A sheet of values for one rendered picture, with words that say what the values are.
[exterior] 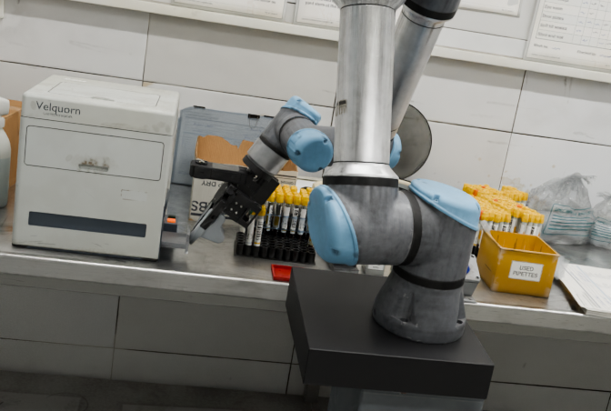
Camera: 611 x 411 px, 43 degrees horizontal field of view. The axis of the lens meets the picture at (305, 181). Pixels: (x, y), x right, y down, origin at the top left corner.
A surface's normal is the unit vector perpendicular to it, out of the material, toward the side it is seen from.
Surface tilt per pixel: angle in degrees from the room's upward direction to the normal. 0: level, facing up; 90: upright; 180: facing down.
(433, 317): 76
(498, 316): 90
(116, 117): 90
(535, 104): 90
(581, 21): 92
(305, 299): 3
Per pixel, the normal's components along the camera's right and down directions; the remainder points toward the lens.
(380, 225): 0.34, -0.02
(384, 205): 0.61, 0.00
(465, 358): 0.16, -0.94
